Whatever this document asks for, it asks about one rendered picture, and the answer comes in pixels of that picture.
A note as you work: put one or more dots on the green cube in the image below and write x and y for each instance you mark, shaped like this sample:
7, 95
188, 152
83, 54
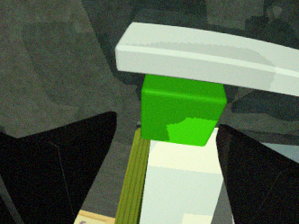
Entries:
180, 110

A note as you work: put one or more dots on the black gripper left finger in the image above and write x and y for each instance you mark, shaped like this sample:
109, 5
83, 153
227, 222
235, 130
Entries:
44, 178

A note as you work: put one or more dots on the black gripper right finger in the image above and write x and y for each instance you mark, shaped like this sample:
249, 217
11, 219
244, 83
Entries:
262, 185

